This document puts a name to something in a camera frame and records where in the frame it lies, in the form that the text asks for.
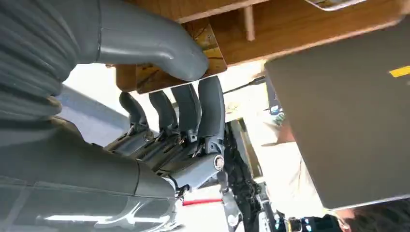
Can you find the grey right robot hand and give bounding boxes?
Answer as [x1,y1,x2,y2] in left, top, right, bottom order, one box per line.
[0,0,226,232]

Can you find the grey laptop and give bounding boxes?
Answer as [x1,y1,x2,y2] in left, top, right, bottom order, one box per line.
[264,16,410,210]

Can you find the black adapter cable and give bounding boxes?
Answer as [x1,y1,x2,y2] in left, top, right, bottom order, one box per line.
[223,76,266,95]

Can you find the person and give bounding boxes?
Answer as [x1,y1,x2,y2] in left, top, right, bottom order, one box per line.
[253,102,410,232]

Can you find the wooden card box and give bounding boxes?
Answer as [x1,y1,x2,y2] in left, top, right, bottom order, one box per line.
[115,0,410,93]

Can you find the red barrier rope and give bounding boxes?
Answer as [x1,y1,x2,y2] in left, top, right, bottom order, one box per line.
[182,198,223,206]

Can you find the black robot legs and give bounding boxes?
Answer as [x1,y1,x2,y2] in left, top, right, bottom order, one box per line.
[223,122,268,232]

